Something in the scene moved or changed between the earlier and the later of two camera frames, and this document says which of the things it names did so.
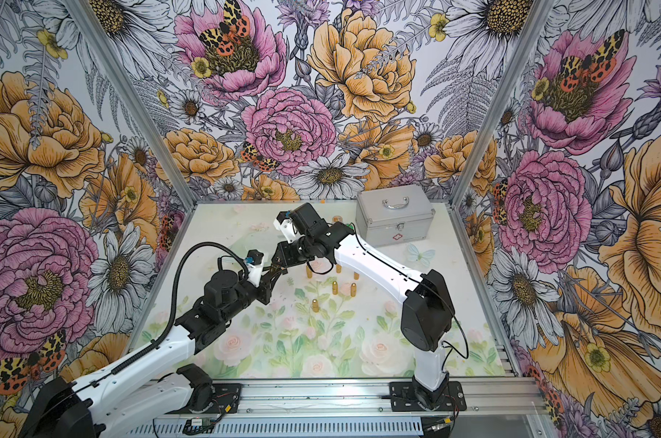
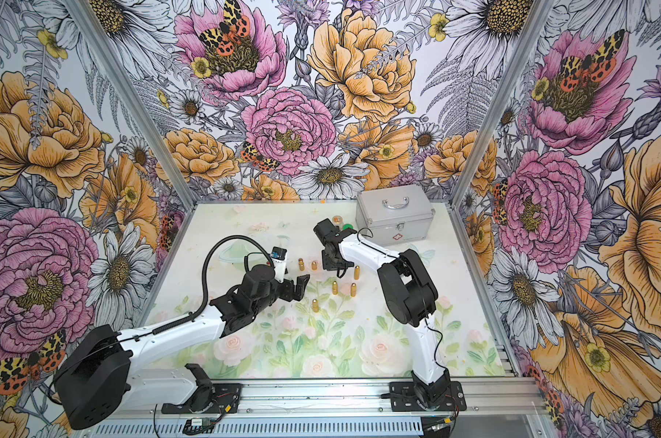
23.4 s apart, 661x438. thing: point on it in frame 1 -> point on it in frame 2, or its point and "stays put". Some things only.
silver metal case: x=393 y=214 stays put
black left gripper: x=267 y=285 -> x=288 y=285
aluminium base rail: x=416 y=407 stays put
